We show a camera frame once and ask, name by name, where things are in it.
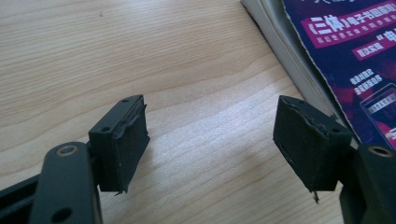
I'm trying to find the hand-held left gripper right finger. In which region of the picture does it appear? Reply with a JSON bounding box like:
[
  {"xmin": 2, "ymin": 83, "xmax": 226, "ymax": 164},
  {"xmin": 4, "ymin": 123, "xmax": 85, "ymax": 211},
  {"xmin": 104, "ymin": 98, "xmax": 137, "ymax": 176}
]
[{"xmin": 273, "ymin": 94, "xmax": 355, "ymax": 203}]

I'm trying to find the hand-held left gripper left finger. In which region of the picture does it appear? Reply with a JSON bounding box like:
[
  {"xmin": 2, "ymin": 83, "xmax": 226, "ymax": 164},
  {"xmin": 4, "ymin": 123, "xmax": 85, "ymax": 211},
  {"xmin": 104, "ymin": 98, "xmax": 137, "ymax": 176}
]
[{"xmin": 88, "ymin": 94, "xmax": 151, "ymax": 196}]

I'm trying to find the purple cover paperback book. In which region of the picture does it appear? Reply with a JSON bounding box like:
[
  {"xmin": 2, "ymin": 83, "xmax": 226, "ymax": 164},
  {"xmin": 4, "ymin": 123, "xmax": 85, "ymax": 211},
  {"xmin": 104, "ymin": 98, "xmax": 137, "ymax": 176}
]
[{"xmin": 240, "ymin": 0, "xmax": 396, "ymax": 153}]

